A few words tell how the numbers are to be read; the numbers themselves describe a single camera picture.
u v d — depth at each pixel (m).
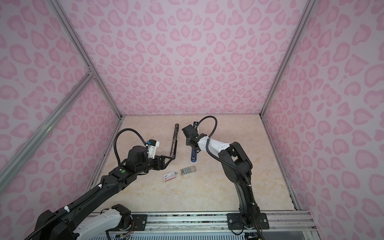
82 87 0.82
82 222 0.45
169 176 0.88
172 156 0.96
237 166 0.53
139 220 0.73
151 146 0.71
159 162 0.69
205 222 0.75
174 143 1.01
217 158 0.51
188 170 0.91
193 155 0.98
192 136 0.77
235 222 0.74
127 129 0.64
